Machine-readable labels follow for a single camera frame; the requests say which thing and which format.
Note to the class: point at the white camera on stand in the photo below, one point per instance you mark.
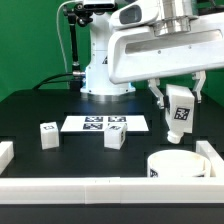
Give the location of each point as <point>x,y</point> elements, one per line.
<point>100,5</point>

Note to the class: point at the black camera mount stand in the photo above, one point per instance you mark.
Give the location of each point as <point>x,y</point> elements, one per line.
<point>76,16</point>

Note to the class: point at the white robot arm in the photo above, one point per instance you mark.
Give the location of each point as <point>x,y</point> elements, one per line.
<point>97,76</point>

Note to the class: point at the white tag sheet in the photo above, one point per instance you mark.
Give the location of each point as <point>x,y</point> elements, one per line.
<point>135,123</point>

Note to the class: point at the white U-shaped obstacle wall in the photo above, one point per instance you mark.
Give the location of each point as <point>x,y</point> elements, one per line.
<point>119,190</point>

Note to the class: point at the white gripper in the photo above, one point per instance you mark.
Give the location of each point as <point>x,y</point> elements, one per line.
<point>149,42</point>

